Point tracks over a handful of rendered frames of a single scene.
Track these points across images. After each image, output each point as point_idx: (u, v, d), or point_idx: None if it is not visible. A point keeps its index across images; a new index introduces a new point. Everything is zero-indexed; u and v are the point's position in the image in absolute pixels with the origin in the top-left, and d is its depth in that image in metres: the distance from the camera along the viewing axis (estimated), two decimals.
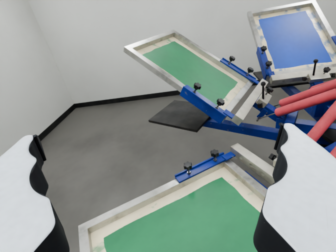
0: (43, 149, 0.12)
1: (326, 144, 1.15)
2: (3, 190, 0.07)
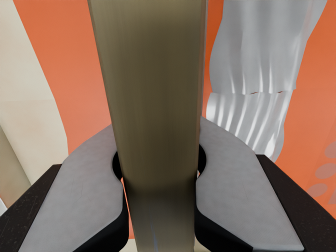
0: None
1: None
2: (92, 163, 0.08)
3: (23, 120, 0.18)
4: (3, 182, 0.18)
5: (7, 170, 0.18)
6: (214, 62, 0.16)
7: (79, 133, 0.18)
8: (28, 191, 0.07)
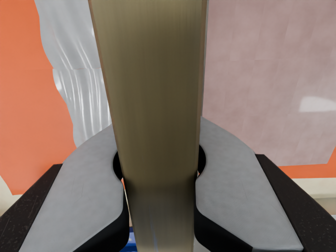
0: None
1: None
2: (92, 163, 0.08)
3: None
4: None
5: None
6: (45, 46, 0.22)
7: None
8: (28, 191, 0.07)
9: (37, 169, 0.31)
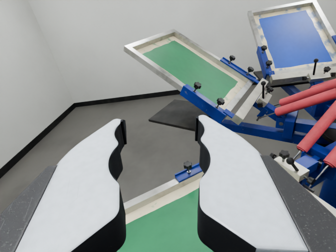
0: (126, 133, 0.13)
1: (326, 143, 1.15)
2: (88, 164, 0.08)
3: None
4: None
5: None
6: None
7: None
8: (23, 193, 0.07)
9: None
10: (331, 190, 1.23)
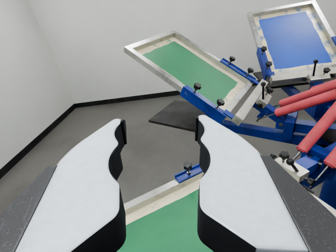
0: (126, 133, 0.13)
1: (326, 144, 1.15)
2: (88, 164, 0.08)
3: None
4: None
5: None
6: None
7: None
8: (23, 193, 0.07)
9: None
10: (331, 191, 1.23)
